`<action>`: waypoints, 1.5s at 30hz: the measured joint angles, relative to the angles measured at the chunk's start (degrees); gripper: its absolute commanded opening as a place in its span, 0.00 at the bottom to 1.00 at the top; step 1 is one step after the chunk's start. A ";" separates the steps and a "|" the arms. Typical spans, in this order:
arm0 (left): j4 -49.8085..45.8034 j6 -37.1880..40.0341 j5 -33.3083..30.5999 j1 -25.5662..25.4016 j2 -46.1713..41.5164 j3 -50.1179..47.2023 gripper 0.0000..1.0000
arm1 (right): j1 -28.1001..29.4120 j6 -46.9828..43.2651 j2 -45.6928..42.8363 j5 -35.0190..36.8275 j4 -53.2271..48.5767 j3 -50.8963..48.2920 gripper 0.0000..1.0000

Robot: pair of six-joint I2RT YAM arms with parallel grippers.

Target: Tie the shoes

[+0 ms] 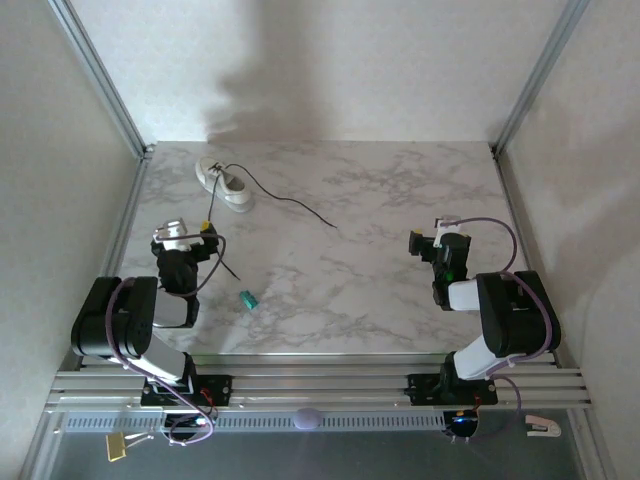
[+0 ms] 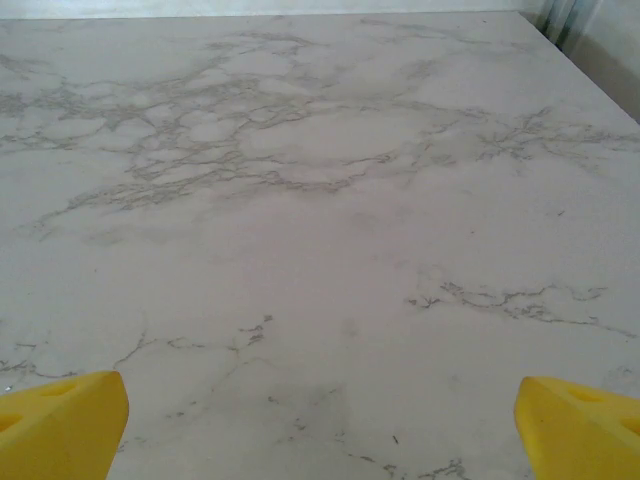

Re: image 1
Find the white sneaker shoe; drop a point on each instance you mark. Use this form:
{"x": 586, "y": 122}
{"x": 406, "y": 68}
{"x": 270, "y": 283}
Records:
{"x": 227, "y": 187}

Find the black shoelace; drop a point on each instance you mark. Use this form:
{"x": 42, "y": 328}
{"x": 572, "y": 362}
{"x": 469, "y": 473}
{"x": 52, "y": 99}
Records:
{"x": 280, "y": 198}

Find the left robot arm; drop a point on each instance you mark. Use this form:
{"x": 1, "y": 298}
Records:
{"x": 115, "y": 320}

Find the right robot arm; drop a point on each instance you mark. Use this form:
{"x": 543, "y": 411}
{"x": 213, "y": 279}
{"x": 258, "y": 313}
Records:
{"x": 520, "y": 320}

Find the small teal block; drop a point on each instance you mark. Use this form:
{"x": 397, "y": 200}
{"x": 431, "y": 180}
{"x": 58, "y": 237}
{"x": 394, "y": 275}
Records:
{"x": 249, "y": 300}

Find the black controller board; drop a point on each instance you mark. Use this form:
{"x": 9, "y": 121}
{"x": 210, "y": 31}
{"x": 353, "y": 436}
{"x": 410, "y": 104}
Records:
{"x": 462, "y": 425}
{"x": 187, "y": 424}

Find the gold binder clip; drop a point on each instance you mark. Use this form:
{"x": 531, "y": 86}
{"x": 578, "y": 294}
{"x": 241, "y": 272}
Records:
{"x": 116, "y": 447}

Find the white plastic clip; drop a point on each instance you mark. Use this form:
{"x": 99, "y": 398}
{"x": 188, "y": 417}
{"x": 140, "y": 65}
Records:
{"x": 542, "y": 427}

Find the purple putty lump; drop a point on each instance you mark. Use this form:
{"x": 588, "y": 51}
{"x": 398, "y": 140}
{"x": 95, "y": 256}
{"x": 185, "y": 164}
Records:
{"x": 306, "y": 419}

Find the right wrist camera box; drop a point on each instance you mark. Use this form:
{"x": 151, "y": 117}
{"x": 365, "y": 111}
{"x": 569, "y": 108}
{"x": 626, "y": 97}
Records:
{"x": 440, "y": 235}

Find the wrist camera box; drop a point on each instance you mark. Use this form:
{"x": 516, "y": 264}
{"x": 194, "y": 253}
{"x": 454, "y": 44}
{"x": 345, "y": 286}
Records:
{"x": 171, "y": 231}
{"x": 440, "y": 235}

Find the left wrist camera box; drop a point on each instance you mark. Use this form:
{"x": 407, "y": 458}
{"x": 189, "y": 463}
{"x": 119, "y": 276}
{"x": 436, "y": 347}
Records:
{"x": 171, "y": 231}

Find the aluminium side rail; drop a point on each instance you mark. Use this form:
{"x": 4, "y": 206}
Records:
{"x": 122, "y": 235}
{"x": 520, "y": 225}

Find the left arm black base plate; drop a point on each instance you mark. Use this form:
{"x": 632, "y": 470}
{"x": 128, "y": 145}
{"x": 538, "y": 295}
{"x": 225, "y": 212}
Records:
{"x": 220, "y": 387}

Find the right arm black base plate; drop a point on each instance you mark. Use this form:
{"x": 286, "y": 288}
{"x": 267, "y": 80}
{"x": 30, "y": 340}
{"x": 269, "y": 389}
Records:
{"x": 422, "y": 390}

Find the aluminium rail frame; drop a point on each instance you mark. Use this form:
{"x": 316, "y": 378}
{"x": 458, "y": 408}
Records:
{"x": 320, "y": 385}

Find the aluminium corner post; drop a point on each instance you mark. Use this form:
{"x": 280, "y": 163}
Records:
{"x": 542, "y": 70}
{"x": 100, "y": 75}

